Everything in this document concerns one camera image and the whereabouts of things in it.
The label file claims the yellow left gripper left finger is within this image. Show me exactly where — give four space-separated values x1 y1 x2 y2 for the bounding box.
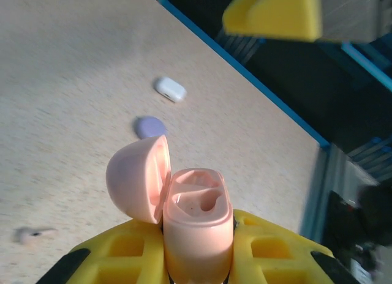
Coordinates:
42 218 169 284

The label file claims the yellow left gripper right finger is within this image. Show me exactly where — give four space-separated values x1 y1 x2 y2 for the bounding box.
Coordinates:
228 209 359 284

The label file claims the pink earbud charging case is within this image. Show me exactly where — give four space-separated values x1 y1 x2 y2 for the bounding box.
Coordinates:
105 135 235 284

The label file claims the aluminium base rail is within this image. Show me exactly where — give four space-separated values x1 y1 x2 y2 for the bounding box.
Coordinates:
301 143 349 255

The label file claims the white earbud charging case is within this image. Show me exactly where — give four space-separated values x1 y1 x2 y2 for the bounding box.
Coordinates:
153 76 188 103

